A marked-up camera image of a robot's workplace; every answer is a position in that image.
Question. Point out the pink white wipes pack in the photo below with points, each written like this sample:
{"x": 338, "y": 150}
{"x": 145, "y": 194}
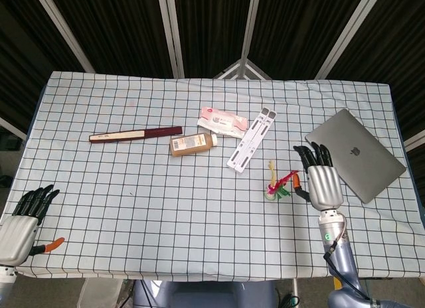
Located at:
{"x": 222, "y": 122}

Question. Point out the grey closed laptop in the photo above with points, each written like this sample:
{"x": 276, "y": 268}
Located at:
{"x": 358, "y": 153}

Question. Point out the colourful feather shuttlecock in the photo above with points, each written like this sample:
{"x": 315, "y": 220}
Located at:
{"x": 278, "y": 185}

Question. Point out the dark red folded fan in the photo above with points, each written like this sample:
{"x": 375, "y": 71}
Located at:
{"x": 134, "y": 134}

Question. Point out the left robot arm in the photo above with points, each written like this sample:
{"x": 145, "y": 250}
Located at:
{"x": 5, "y": 281}

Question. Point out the white folding laptop stand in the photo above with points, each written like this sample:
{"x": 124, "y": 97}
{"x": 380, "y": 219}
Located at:
{"x": 252, "y": 140}

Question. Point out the white metal frame stand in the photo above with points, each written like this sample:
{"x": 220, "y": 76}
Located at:
{"x": 241, "y": 70}

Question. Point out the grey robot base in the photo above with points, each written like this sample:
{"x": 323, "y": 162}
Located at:
{"x": 202, "y": 294}

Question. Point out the blue checked tablecloth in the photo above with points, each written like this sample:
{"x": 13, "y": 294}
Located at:
{"x": 133, "y": 195}

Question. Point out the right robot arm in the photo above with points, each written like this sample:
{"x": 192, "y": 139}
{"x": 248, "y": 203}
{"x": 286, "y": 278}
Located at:
{"x": 342, "y": 255}

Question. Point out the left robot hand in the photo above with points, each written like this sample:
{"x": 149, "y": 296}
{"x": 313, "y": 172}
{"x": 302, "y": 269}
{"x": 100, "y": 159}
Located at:
{"x": 16, "y": 235}

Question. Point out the brown drink bottle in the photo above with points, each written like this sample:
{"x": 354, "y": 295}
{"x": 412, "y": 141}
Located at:
{"x": 192, "y": 144}

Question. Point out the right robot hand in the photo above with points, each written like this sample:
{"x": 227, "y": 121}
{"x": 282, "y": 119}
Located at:
{"x": 322, "y": 185}

